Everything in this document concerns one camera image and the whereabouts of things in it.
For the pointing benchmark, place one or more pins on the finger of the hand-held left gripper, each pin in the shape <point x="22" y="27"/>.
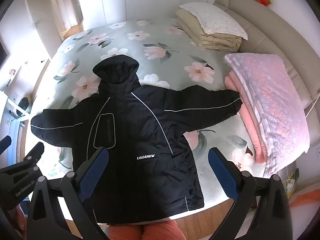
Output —
<point x="35" y="151"/>
<point x="5" y="142"/>

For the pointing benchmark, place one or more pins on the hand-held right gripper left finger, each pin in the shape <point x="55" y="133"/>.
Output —
<point x="96" y="171"/>

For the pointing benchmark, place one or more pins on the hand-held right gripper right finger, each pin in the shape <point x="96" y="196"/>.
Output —
<point x="222" y="172"/>

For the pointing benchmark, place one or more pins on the black hooded jacket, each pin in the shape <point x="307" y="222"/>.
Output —
<point x="140" y="120"/>

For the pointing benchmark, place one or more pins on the black mesh wastebasket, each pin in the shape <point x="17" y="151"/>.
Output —
<point x="25" y="106"/>

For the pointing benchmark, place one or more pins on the pink folded blanket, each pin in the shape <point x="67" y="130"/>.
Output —
<point x="250" y="125"/>

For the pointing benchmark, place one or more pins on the person's legs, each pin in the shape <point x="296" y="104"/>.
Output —
<point x="157" y="231"/>

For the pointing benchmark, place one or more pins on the beige folded quilt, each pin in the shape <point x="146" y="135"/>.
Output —
<point x="212" y="41"/>

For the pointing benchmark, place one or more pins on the white door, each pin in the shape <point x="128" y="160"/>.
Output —
<point x="42" y="12"/>

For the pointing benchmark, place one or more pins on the floral bed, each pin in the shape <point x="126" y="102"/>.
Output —
<point x="155" y="42"/>

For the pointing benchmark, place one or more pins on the beige padded headboard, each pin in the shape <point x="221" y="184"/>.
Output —
<point x="275" y="35"/>

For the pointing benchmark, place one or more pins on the white dotted pillow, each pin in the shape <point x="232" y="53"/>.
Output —
<point x="215" y="17"/>

